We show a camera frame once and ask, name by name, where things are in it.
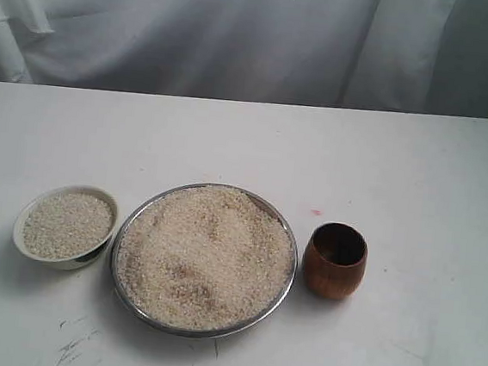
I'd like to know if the brown wooden cup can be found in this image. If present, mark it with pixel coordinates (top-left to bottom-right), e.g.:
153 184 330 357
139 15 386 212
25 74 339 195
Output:
302 222 369 301

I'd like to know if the rice heap on plate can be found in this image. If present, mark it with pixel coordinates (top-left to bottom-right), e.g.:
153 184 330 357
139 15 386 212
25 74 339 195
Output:
119 185 291 330

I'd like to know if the small white ceramic bowl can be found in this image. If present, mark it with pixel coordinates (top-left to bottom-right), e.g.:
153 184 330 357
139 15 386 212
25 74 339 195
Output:
12 185 119 270

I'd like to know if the rice in small bowl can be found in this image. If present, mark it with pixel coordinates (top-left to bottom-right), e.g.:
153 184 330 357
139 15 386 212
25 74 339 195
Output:
22 192 114 260

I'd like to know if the large steel plate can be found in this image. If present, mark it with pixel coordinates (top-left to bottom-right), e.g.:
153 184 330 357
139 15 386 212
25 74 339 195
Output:
109 183 298 339

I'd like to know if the white backdrop curtain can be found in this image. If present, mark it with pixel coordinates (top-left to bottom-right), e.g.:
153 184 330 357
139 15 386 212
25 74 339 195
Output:
0 0 488 118

